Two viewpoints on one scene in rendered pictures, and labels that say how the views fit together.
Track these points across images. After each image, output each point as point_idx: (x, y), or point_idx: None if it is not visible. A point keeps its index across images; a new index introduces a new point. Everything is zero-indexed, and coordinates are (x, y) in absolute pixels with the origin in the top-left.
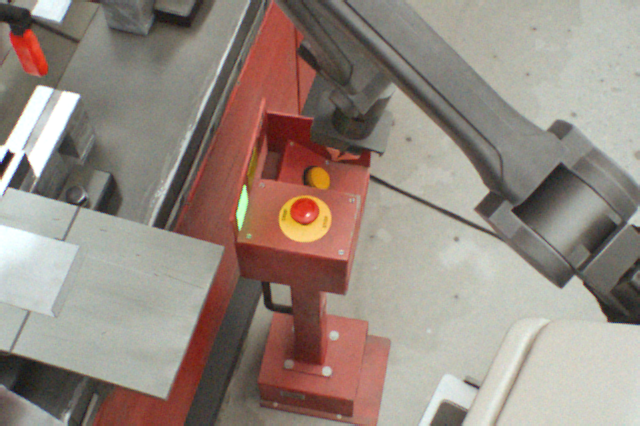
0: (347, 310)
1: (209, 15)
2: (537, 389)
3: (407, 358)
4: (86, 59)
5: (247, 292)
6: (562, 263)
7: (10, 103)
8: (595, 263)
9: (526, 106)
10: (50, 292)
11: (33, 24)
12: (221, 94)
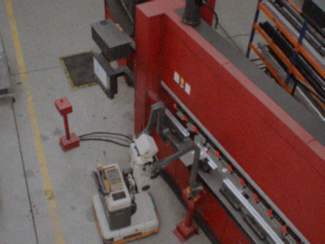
0: (191, 241)
1: (219, 192)
2: (153, 144)
3: (177, 243)
4: (223, 179)
5: (205, 229)
6: (159, 160)
7: (268, 225)
8: (157, 161)
9: None
10: (192, 153)
11: (285, 238)
12: (210, 191)
